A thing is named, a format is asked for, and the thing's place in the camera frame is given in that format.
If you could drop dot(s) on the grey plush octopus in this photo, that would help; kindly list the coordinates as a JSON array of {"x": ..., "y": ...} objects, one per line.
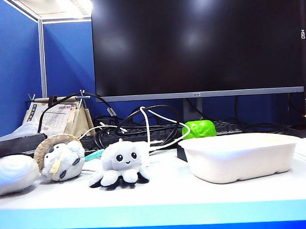
[{"x": 119, "y": 159}]

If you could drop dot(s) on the small black box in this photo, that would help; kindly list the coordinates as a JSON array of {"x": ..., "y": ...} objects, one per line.
[{"x": 181, "y": 152}]

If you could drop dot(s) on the white paper lunch box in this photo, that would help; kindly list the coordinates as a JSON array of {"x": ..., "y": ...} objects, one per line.
[{"x": 236, "y": 159}]

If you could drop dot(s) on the flat black box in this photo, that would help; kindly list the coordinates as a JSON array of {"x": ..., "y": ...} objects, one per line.
[{"x": 17, "y": 144}]

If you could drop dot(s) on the white power adapter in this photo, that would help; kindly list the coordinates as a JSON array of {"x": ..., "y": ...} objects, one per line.
[{"x": 146, "y": 158}]

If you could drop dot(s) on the green toy bell pepper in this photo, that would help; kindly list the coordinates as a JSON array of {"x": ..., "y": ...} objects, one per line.
[{"x": 202, "y": 128}]

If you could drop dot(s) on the teal pen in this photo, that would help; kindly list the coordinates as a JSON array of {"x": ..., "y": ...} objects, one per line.
[{"x": 95, "y": 155}]

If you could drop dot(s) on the black keyboard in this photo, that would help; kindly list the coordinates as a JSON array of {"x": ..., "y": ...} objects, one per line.
[{"x": 227, "y": 127}]

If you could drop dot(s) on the large black monitor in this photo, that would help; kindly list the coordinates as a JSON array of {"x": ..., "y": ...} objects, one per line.
[{"x": 190, "y": 42}]

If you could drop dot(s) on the desk calendar on beige stand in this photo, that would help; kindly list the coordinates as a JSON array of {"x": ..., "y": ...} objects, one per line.
[{"x": 54, "y": 118}]

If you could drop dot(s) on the grey plush animal straw hat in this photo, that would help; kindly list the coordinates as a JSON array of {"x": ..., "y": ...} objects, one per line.
[{"x": 63, "y": 159}]

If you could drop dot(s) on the white plastic bag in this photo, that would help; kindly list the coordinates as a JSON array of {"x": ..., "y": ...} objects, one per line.
[{"x": 19, "y": 130}]

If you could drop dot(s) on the white shell-shaped plush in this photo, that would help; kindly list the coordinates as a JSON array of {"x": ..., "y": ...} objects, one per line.
[{"x": 13, "y": 173}]

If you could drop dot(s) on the aluminium partition post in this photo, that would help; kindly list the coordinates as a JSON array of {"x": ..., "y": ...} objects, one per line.
[{"x": 42, "y": 61}]

